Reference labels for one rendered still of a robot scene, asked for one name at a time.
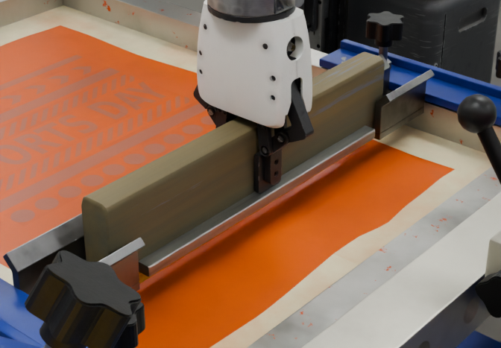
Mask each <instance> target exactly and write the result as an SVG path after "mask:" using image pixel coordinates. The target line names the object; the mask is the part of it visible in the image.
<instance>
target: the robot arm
mask: <svg viewBox="0 0 501 348"><path fill-rule="evenodd" d="M303 3H304V0H205V1H204V5H203V9H202V12H201V21H200V26H199V33H198V54H197V79H198V85H197V86H196V88H195V91H194V92H193V95H194V97H195V99H196V100H197V101H198V102H199V103H200V104H201V105H202V106H203V107H204V108H205V109H207V112H208V114H209V116H210V118H211V119H212V120H213V122H214V123H215V126H216V127H215V128H217V127H220V126H222V125H223V124H226V123H227V122H229V121H231V120H233V119H235V118H237V117H239V116H240V117H242V118H246V119H247V120H250V121H253V122H256V123H257V131H258V140H259V152H258V153H256V154H255V155H254V191H255V192H257V193H259V194H262V193H263V192H265V191H266V190H268V189H270V188H271V187H273V186H275V185H277V184H278V183H279V182H280V180H281V174H282V148H284V147H285V146H287V144H288V143H290V142H296V141H300V140H304V139H306V138H308V137H309V136H311V135H312V134H313V133H314V129H313V126H312V123H311V121H310V119H309V116H308V112H310V110H311V108H312V61H311V52H310V44H309V34H308V30H307V26H306V19H305V16H304V12H303V10H301V9H300V8H299V7H301V6H302V5H303ZM286 115H288V117H289V120H290V122H291V126H289V127H287V118H286ZM271 128H274V136H273V137H271Z"/></svg>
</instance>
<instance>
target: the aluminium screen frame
mask: <svg viewBox="0 0 501 348"><path fill-rule="evenodd" d="M63 5H65V6H67V7H70V8H73V9H76V10H79V11H81V12H84V13H88V14H90V15H92V16H96V17H98V18H101V19H105V20H107V21H109V22H113V23H116V24H118V25H121V26H124V27H126V28H130V29H133V30H135V31H138V32H141V33H144V34H147V35H149V36H152V37H156V38H158V39H161V40H164V41H166V42H170V43H173V44H175V45H179V46H181V47H184V48H187V49H189V50H192V51H196V52H198V33H199V26H200V21H201V13H199V12H196V11H193V10H190V9H187V8H184V7H180V6H177V5H175V4H171V3H168V2H166V1H161V0H0V28H1V27H4V26H6V25H10V24H12V23H14V22H18V21H21V20H23V19H27V18H29V17H32V16H35V15H37V14H40V13H43V12H46V11H48V10H52V9H54V8H56V7H60V6H63ZM310 52H311V61H312V78H314V77H316V76H318V75H320V74H322V73H323V72H325V71H327V70H329V69H326V68H324V67H321V66H319V60H320V58H322V57H324V56H326V55H328V54H326V53H324V52H321V51H316V50H314V49H310ZM404 125H406V126H409V127H413V128H415V129H417V130H421V131H423V132H426V133H429V134H432V135H434V136H438V137H441V138H443V139H446V140H449V141H451V142H455V143H458V144H460V145H463V146H466V147H469V148H472V149H474V150H477V151H481V152H483V153H485V150H484V148H483V146H482V143H481V142H480V140H479V137H478V136H477V133H471V132H469V131H467V130H465V129H464V128H463V127H462V126H461V125H460V124H459V121H458V114H457V112H456V111H454V110H450V109H447V108H445V107H441V106H438V105H436V104H432V103H429V102H427V101H425V103H424V112H423V113H422V114H421V115H419V116H418V117H416V118H414V119H412V120H411V121H410V122H408V123H406V124H404ZM500 192H501V185H500V182H499V180H498V178H497V176H496V174H495V172H494V169H493V167H492V166H491V167H490V168H489V169H488V170H487V171H485V172H484V173H482V174H480V175H479V176H478V177H477V178H476V179H474V180H473V181H471V182H470V183H468V184H467V185H466V186H465V187H464V188H462V189H460V190H459V191H458V192H456V193H455V194H454V195H453V196H451V197H450V198H448V199H447V200H446V201H444V202H443V203H442V204H440V205H439V206H437V207H436V208H435V209H433V210H432V211H431V212H430V213H428V214H427V215H425V216H424V217H422V218H421V219H420V220H419V221H417V222H416V223H415V224H413V225H412V226H410V227H409V228H408V229H407V230H405V231H404V232H402V233H401V234H399V235H398V236H397V237H396V238H394V239H393V240H392V241H390V242H389V243H387V245H385V246H384V247H382V248H381V249H379V250H378V251H376V252H375V253H374V254H373V255H372V256H370V257H369V258H367V259H366V260H364V261H363V262H362V263H361V264H359V265H358V266H356V267H355V268H354V269H352V270H351V271H350V272H349V273H347V274H345V275H344V276H343V277H342V278H340V279H339V280H338V281H336V282H335V283H333V284H332V285H331V286H330V287H329V288H327V289H325V290H324V291H322V292H321V293H320V294H319V295H318V296H316V297H315V298H313V299H312V300H310V301H309V302H308V303H307V304H305V305H304V306H302V307H301V308H300V309H298V310H297V311H296V312H295V313H293V314H292V315H290V316H289V317H287V318H286V319H285V320H284V321H282V322H281V323H279V324H278V325H277V326H275V327H274V328H273V329H272V330H270V331H269V332H267V333H266V334H264V335H263V336H262V337H261V338H259V339H258V340H257V341H255V342H254V343H252V344H251V345H250V346H249V347H247V348H302V347H303V346H304V345H306V344H307V343H309V342H310V341H311V340H312V339H313V338H315V337H316V336H317V335H319V334H320V333H321V332H323V331H324V330H325V329H326V328H327V327H329V326H330V325H331V324H333V323H334V322H335V321H337V319H339V318H340V317H341V316H343V315H344V314H346V313H347V312H348V311H349V310H351V309H352V308H353V307H354V306H356V305H357V304H358V303H360V302H361V301H362V300H363V299H364V298H366V297H367V296H368V295H370V294H371V293H372V292H374V291H375V290H376V289H378V287H380V286H381V285H383V284H384V283H385V282H387V281H388V280H389V279H390V278H392V277H393V276H394V275H395V274H396V273H398V272H399V271H401V270H402V269H403V268H404V267H405V266H407V265H408V264H409V263H411V262H412V261H414V260H415V259H416V258H417V257H419V255H421V254H422V253H424V252H425V251H426V250H428V249H429V248H430V247H431V246H432V245H434V244H435V243H436V242H438V241H439V240H440V239H442V238H443V237H444V236H445V235H446V234H448V233H449V232H450V231H452V230H453V229H455V228H456V227H457V226H458V225H459V224H461V223H462V222H463V221H465V220H466V219H467V218H469V217H470V216H471V215H472V214H473V213H474V212H476V211H477V210H479V209H480V208H481V207H483V206H484V205H485V204H486V203H487V202H489V201H490V200H492V199H493V198H494V197H496V196H497V195H498V194H499V193H500Z"/></svg>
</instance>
